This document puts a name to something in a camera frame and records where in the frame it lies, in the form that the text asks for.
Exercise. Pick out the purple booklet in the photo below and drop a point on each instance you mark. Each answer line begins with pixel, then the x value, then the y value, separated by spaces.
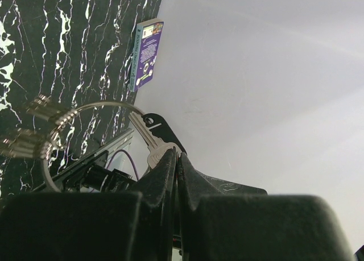
pixel 146 44

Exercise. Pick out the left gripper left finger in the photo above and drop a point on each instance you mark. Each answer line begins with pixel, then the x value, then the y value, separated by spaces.
pixel 136 224

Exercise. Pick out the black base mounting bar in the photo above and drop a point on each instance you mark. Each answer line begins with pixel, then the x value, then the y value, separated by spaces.
pixel 92 174

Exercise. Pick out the aluminium frame rail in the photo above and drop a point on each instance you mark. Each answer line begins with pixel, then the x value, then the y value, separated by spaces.
pixel 119 142

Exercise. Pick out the black car key fob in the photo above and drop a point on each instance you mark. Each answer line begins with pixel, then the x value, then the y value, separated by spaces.
pixel 157 135

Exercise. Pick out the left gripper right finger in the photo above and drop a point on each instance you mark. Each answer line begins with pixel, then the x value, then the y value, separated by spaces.
pixel 226 225

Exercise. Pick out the metal keyring with clips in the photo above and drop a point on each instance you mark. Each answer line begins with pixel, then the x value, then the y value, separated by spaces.
pixel 29 144

